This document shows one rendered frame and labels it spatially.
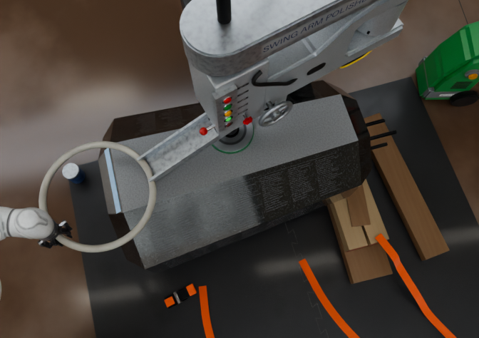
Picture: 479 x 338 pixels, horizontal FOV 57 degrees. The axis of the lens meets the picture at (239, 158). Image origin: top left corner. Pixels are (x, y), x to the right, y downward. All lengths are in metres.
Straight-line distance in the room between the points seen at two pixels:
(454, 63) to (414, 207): 0.90
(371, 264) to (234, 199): 1.05
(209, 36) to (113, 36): 2.18
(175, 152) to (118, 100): 1.27
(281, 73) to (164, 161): 0.69
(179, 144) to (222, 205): 0.35
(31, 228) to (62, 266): 1.28
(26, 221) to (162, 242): 0.69
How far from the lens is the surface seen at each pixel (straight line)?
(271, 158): 2.04
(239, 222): 2.14
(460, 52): 2.99
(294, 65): 1.61
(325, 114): 2.16
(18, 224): 1.72
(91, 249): 1.94
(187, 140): 1.95
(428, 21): 3.65
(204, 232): 2.13
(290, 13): 1.33
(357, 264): 2.76
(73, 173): 2.91
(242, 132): 2.05
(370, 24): 1.82
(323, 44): 1.62
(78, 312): 2.92
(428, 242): 2.93
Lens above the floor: 2.76
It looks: 72 degrees down
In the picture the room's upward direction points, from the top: straight up
